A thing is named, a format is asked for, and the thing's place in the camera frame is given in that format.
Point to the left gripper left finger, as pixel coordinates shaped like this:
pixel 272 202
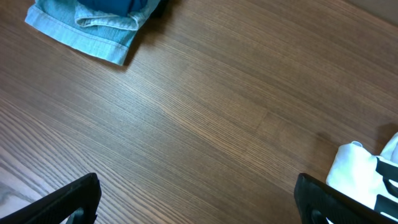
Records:
pixel 76 202

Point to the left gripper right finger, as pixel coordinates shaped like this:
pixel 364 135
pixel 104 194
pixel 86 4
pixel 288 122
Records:
pixel 320 203

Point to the white t-shirt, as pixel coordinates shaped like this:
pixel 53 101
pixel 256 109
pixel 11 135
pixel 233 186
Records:
pixel 366 178

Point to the folded light blue garment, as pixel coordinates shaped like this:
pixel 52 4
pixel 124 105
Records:
pixel 96 33

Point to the folded blue shirt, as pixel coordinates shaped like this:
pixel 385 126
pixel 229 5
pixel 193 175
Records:
pixel 117 7

